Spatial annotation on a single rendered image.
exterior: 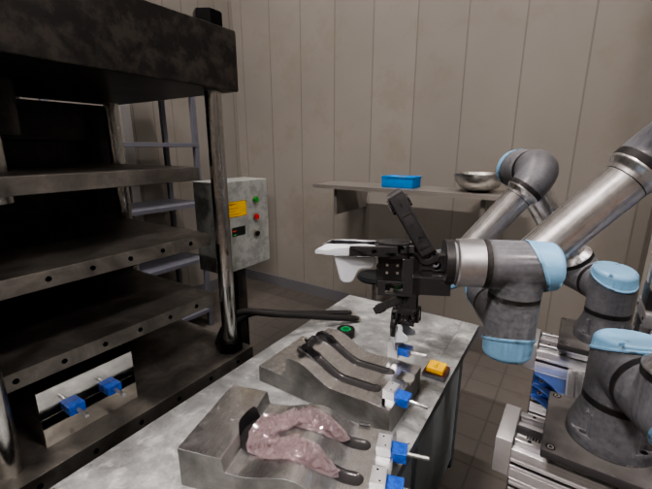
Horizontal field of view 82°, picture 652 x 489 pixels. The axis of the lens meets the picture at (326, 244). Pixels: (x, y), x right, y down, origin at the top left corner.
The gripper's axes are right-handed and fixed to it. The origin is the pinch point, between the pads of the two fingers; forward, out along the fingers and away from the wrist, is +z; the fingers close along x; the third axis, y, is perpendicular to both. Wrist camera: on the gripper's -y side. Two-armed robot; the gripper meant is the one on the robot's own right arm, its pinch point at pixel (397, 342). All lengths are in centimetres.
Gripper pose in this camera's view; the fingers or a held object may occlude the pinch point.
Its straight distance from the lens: 138.0
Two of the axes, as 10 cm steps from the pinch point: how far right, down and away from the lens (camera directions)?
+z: 0.1, 9.9, 1.6
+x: 5.4, -1.4, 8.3
